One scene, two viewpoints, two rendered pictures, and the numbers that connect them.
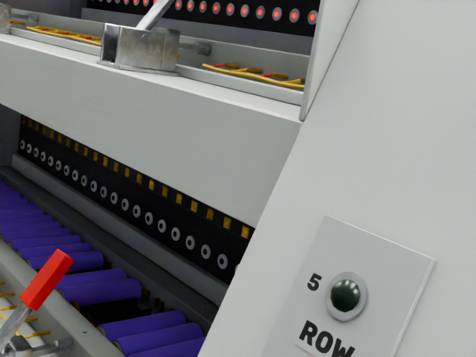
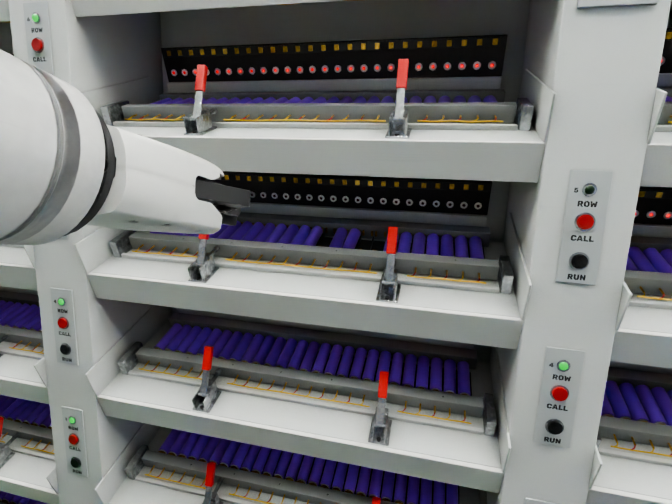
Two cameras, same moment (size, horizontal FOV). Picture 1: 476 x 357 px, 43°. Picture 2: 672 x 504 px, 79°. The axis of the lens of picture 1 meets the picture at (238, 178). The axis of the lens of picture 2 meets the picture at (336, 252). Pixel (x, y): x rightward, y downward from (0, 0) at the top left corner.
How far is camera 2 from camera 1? 42 cm
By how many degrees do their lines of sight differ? 35
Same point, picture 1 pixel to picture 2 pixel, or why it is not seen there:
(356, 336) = (596, 198)
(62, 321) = (380, 256)
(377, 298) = (599, 186)
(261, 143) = (525, 153)
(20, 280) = (332, 253)
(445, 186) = (608, 151)
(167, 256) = (357, 212)
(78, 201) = (265, 207)
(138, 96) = (439, 149)
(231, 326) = (546, 213)
